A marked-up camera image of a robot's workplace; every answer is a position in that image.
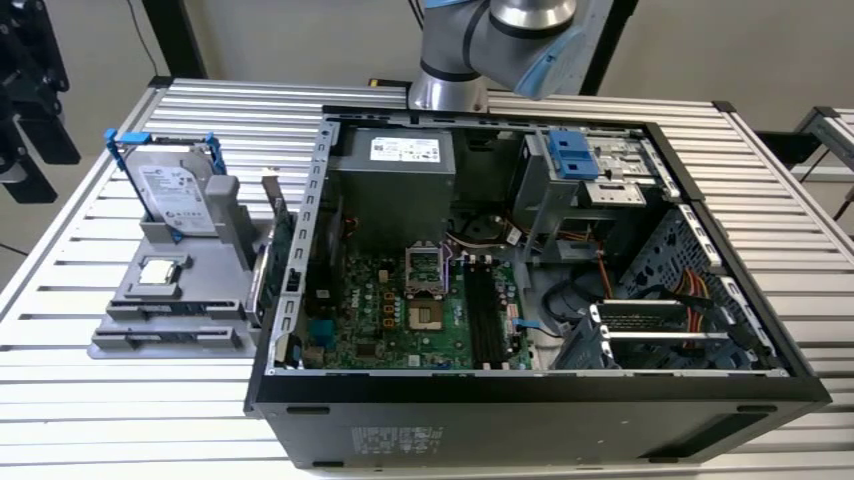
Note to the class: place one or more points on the grey plastic parts rack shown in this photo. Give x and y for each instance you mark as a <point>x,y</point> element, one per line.
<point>200,280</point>

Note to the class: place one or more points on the silver metal disk bay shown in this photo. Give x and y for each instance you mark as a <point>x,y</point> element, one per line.
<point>534,200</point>

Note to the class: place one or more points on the grey perforated drive cage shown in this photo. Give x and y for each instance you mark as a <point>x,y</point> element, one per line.
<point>656,311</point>

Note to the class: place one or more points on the CPU socket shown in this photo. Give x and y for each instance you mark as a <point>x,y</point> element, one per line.
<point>427,315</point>

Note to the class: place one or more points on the yellow black connector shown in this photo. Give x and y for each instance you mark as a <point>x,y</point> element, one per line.
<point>383,83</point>

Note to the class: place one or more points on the green motherboard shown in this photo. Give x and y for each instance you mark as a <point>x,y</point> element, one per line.
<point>433,345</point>

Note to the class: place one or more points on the round black speaker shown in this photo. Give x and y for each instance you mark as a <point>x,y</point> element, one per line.
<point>476,227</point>

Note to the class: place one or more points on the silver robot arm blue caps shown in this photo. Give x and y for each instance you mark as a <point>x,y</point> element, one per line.
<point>453,45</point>

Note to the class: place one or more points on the black table corner cap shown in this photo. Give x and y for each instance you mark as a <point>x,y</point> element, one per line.
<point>722,106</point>
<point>160,81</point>

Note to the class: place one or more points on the black PC case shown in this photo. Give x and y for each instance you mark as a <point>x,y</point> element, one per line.
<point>467,425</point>

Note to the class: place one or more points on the grey power supply unit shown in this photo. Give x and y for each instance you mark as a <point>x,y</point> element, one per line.
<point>393,200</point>

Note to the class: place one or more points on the silver CPU chip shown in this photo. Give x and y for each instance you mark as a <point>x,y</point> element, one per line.
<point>156,272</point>

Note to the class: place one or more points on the blue plastic bay latch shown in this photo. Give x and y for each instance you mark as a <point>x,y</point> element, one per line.
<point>570,150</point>

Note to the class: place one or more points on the blue board connector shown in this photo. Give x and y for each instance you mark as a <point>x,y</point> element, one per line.
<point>320,334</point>

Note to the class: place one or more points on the metal slat side table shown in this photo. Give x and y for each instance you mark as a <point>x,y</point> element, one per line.
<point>827,122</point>

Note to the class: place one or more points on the hard disk in blue carrier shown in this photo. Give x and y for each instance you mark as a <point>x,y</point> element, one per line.
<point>167,190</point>

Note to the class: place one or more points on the green graphics card metal bracket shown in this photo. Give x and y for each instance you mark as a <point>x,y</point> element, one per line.
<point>283,240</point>

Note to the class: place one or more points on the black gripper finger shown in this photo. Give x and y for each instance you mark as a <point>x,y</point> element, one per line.
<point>26,187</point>
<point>53,135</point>

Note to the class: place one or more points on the black frame post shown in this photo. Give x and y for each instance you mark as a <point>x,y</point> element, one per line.
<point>175,40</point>
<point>608,45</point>

